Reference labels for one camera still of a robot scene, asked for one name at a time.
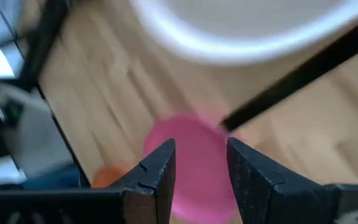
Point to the pink plate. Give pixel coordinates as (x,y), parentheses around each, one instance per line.
(200,161)

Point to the pale grey plate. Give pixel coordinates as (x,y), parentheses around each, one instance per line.
(244,18)

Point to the black aluminium table frame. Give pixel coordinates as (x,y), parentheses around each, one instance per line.
(45,37)

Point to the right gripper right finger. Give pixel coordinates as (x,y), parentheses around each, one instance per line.
(275,202)

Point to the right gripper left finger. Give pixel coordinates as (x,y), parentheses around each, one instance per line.
(104,207)

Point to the orange plate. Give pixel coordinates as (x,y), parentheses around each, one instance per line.
(107,178)

